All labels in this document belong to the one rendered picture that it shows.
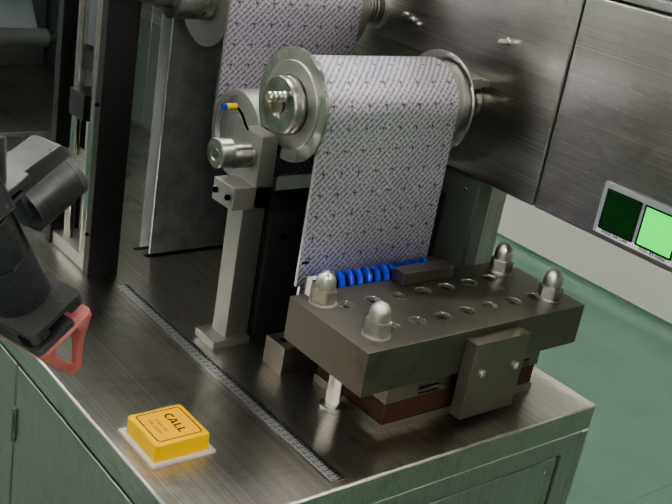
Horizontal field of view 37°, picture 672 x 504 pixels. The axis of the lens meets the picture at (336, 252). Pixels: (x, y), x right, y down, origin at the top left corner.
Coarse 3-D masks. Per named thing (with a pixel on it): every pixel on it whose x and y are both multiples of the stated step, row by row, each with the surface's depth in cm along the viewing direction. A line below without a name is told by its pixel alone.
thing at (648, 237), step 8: (648, 208) 127; (648, 216) 127; (656, 216) 126; (664, 216) 125; (648, 224) 127; (656, 224) 126; (664, 224) 125; (640, 232) 128; (648, 232) 127; (656, 232) 126; (664, 232) 125; (640, 240) 128; (648, 240) 127; (656, 240) 126; (664, 240) 125; (648, 248) 127; (656, 248) 126; (664, 248) 125; (664, 256) 125
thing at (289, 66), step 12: (288, 60) 127; (276, 72) 130; (288, 72) 128; (300, 72) 126; (312, 84) 124; (312, 96) 124; (312, 108) 125; (312, 120) 125; (456, 120) 140; (300, 132) 127; (312, 132) 125; (288, 144) 129; (300, 144) 127
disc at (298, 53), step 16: (288, 48) 128; (272, 64) 131; (304, 64) 125; (320, 80) 123; (320, 96) 124; (320, 112) 124; (320, 128) 124; (320, 144) 125; (288, 160) 130; (304, 160) 128
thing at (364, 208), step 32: (320, 160) 127; (352, 160) 130; (384, 160) 134; (416, 160) 137; (320, 192) 129; (352, 192) 132; (384, 192) 136; (416, 192) 140; (320, 224) 131; (352, 224) 135; (384, 224) 139; (416, 224) 143; (320, 256) 133; (352, 256) 137; (384, 256) 141; (416, 256) 145
